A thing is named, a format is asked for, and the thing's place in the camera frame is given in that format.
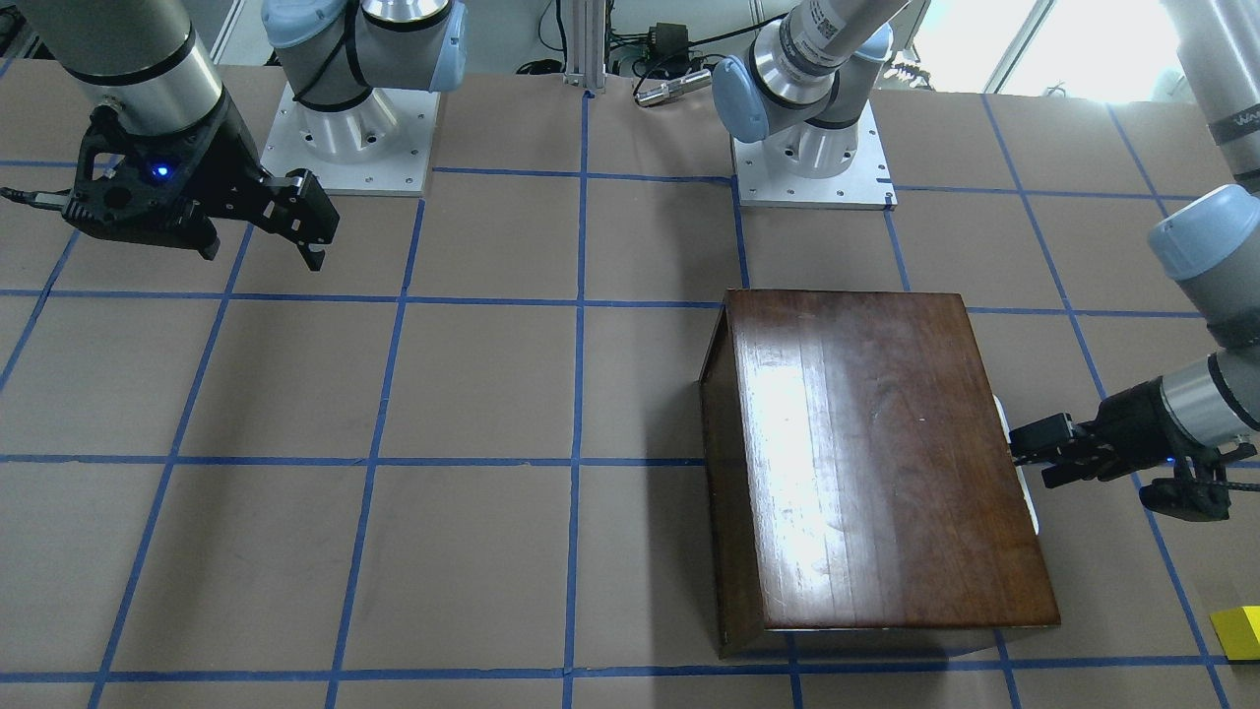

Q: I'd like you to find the wooden drawer with white handle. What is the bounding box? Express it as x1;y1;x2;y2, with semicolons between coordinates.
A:
992;394;1041;536

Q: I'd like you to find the dark wooden drawer cabinet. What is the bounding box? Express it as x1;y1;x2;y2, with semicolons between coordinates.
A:
699;288;1062;659

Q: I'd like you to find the yellow block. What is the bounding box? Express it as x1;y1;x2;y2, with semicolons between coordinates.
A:
1210;604;1260;662

